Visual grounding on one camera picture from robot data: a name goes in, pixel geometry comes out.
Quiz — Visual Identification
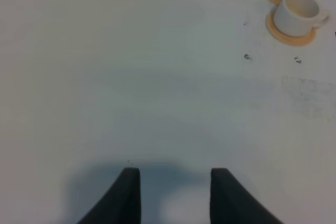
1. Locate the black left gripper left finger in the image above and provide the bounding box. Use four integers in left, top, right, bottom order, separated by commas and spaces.
79, 168, 141, 224

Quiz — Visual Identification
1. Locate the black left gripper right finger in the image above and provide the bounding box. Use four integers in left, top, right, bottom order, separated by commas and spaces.
209, 168, 281, 223

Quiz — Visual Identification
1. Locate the orange coaster front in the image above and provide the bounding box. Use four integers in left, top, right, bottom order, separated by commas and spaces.
266, 9, 317, 47

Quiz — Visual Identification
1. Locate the white teacup front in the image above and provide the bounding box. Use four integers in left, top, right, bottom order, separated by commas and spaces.
273, 0, 332, 37

